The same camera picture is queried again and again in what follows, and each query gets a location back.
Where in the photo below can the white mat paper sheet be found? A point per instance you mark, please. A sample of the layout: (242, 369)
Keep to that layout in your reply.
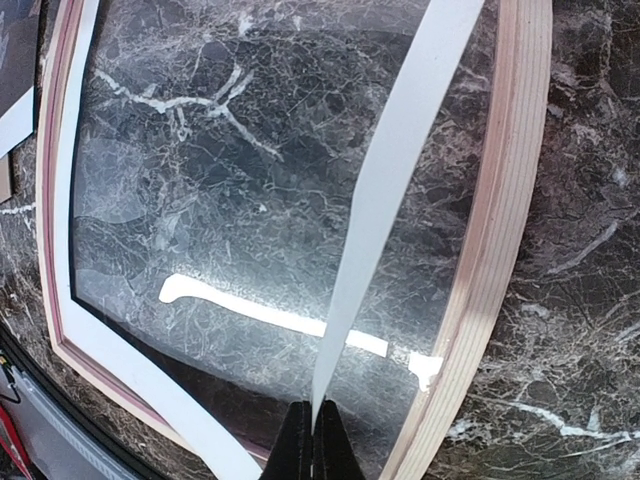
(396, 145)

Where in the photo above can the black front table rail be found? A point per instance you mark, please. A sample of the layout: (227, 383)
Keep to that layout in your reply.
(60, 439)

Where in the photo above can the brown cardboard backing board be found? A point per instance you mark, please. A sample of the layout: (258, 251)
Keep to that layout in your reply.
(5, 178)

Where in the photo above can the pink wooden picture frame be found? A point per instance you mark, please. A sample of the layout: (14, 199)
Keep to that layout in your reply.
(502, 198)

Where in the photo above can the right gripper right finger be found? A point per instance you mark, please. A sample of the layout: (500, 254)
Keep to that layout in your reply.
(333, 455)

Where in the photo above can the clear acrylic sheet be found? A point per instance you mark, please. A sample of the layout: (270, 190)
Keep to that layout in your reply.
(221, 141)

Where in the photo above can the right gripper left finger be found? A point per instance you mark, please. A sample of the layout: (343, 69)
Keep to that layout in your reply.
(292, 445)

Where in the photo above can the photo print white border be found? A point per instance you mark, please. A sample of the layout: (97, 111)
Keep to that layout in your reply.
(19, 55)

